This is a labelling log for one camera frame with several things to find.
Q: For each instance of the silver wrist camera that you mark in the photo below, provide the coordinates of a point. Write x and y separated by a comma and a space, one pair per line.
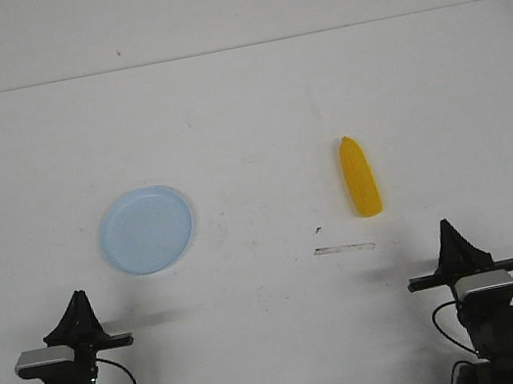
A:
493, 283
35, 363

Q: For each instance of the horizontal tape strip on table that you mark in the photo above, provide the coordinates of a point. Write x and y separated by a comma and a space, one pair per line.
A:
356, 247

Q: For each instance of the light blue plate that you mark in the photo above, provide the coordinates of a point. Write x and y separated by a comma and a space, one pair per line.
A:
146, 230

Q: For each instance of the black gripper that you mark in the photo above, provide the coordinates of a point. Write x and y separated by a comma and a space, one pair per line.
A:
455, 252
84, 369

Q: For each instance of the yellow corn cob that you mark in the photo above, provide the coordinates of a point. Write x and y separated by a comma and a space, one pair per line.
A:
359, 179

